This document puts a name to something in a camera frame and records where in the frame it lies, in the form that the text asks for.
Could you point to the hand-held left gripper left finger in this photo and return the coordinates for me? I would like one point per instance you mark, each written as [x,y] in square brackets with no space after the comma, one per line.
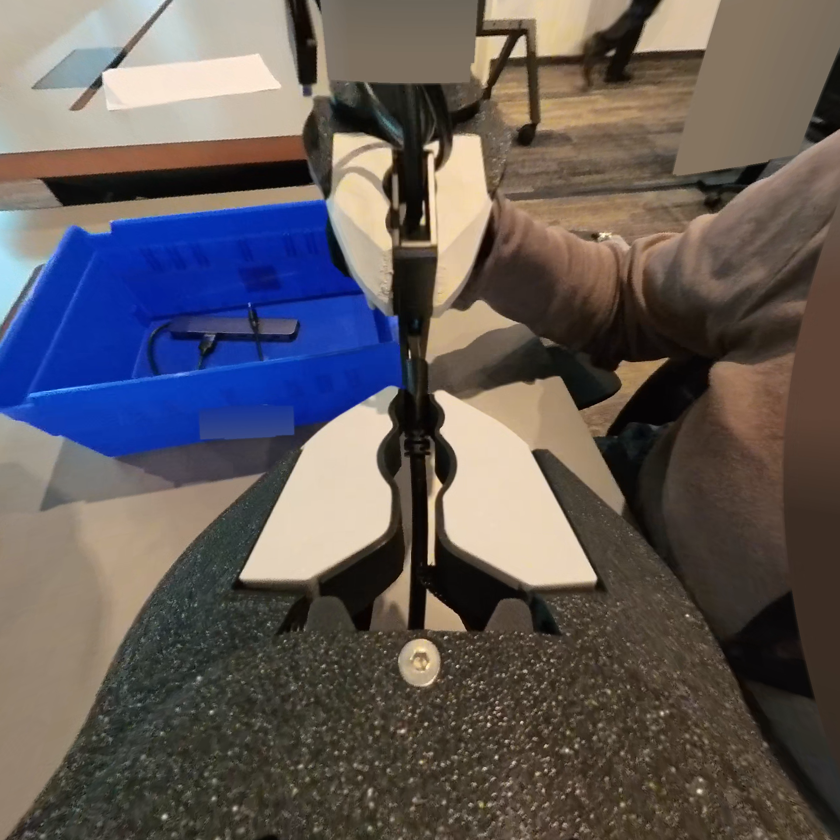
[328,512]

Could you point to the person's right forearm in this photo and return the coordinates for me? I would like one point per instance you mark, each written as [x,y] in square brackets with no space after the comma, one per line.
[656,289]

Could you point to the white partition panel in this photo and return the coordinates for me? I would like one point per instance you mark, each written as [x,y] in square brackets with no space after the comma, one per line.
[748,79]

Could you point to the blue plastic bin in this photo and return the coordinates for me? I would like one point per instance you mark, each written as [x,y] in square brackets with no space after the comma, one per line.
[98,407]

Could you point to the black metal table frame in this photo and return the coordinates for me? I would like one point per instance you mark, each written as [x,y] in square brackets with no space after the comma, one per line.
[530,79]

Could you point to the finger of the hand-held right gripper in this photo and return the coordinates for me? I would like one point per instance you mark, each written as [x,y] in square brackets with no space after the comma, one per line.
[463,216]
[361,210]

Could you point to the person's torso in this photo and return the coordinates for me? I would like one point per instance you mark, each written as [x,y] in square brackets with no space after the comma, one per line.
[709,499]

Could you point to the white paper sheet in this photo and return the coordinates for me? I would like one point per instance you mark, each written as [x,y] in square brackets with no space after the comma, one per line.
[190,82]

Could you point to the black office chair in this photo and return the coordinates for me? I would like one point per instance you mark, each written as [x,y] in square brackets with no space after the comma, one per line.
[590,384]

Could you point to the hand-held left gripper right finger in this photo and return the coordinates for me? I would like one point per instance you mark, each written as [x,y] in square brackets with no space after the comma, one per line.
[512,518]

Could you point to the black usb hub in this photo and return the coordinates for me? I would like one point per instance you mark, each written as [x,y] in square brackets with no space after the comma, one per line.
[415,275]

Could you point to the dark slim usb hub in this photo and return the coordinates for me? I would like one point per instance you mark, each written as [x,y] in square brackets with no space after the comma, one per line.
[229,328]

